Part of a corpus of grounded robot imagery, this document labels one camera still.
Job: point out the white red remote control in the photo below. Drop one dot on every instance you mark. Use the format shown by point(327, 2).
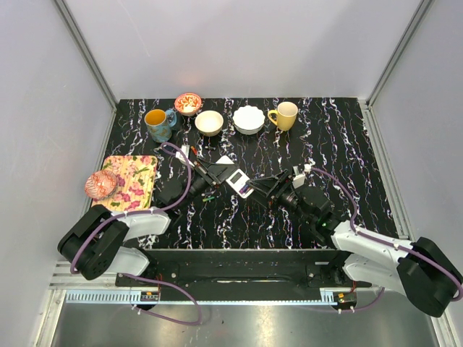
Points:
point(238, 180)

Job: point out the floral wooden tray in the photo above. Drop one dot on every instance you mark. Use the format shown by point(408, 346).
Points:
point(136, 177)

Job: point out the orange patterned small bowl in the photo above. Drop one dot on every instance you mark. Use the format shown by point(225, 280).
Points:
point(188, 104)

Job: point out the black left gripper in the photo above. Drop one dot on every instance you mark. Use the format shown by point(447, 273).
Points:
point(215, 173)

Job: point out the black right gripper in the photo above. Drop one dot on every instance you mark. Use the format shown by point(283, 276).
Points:
point(264, 195)

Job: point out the yellow mug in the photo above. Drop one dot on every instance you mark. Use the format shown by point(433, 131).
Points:
point(284, 116)

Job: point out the aluminium frame post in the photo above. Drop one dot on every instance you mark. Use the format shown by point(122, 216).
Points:
point(84, 49)

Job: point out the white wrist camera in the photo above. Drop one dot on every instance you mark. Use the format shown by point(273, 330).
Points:
point(183, 156)
point(300, 174)

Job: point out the blue floral mug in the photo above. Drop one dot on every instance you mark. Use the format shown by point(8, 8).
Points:
point(160, 124)

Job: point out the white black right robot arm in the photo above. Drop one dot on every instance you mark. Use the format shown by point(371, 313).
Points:
point(418, 270)

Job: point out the white scalloped bowl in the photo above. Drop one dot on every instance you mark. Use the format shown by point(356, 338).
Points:
point(248, 120)

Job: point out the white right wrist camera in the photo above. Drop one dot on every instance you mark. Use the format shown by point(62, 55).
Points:
point(300, 174)

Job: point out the red patterned bowl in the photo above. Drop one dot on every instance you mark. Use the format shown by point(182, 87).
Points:
point(101, 184)

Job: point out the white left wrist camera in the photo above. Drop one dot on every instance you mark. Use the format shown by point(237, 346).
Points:
point(183, 156)

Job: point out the cream round bowl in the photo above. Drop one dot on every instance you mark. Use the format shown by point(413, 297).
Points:
point(209, 123)

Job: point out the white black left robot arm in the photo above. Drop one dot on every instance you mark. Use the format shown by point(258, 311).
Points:
point(93, 246)

